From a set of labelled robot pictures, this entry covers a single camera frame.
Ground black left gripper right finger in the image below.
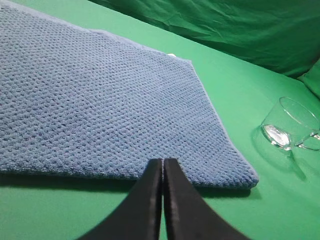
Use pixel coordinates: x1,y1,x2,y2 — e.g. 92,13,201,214
163,158,248,240

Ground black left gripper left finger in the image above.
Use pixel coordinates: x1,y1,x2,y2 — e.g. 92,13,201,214
79,158,162,240

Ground transparent glass cup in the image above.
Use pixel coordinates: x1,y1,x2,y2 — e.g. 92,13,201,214
259,96,320,151

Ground blue folded towel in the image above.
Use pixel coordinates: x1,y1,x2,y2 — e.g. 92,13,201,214
0,0,259,189

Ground green backdrop cloth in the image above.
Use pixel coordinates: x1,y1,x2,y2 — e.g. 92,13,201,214
97,0,320,97

